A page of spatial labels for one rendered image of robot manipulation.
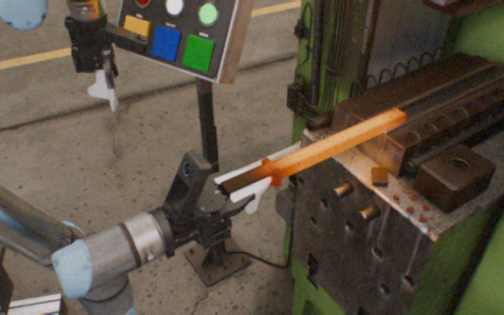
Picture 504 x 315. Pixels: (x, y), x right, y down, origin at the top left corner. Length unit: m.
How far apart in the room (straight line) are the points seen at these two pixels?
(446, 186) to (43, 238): 0.68
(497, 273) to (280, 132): 1.63
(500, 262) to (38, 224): 0.88
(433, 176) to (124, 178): 1.70
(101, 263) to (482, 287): 0.83
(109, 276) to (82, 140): 1.96
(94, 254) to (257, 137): 1.88
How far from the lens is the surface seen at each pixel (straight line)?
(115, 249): 0.73
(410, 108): 1.07
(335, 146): 0.90
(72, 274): 0.73
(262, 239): 2.04
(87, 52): 1.12
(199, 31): 1.19
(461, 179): 0.94
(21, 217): 0.78
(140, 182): 2.33
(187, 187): 0.73
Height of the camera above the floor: 1.57
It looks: 40 degrees down
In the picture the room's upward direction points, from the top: straight up
